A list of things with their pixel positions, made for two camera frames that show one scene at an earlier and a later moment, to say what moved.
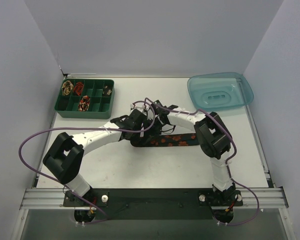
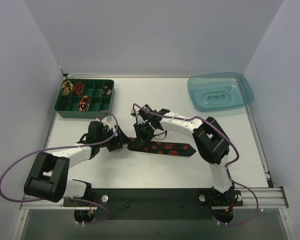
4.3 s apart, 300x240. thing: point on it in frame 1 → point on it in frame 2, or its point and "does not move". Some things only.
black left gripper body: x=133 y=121 → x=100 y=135
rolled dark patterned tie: x=107 y=90 does not move
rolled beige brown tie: x=67 y=87 does not move
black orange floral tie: x=172 y=140 → x=174 y=149
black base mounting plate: x=156 y=203 does not move
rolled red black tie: x=78 y=88 does not move
